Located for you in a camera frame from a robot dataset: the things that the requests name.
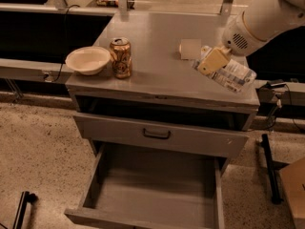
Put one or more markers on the orange fruit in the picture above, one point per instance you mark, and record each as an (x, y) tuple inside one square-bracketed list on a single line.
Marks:
[(180, 48)]

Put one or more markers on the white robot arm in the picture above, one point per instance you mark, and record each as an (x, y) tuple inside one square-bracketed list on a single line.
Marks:
[(253, 28)]

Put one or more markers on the black metal leg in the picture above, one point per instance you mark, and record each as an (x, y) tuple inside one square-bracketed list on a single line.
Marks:
[(276, 198), (26, 198)]

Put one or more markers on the grey drawer cabinet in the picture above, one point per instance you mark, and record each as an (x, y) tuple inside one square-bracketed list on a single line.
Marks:
[(164, 87)]

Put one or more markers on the grey upper drawer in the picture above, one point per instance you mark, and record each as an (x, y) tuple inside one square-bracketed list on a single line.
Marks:
[(163, 136)]

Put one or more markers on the gold soda can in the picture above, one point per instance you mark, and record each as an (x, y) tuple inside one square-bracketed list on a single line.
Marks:
[(120, 49)]

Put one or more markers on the black metal leg right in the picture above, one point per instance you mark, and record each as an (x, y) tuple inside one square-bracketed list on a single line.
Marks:
[(276, 198)]

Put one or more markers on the white paper bowl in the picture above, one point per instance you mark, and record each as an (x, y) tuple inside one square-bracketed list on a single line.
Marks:
[(88, 60)]

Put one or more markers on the open grey lower drawer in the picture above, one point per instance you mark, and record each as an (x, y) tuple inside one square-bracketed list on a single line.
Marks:
[(142, 188)]

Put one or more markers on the black metal leg left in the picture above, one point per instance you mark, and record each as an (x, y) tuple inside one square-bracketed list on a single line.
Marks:
[(26, 198)]

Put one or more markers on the clear plastic water bottle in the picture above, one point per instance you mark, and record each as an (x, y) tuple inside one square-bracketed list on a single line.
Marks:
[(235, 76)]

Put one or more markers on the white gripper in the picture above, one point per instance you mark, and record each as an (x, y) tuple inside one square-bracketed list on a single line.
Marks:
[(236, 38)]

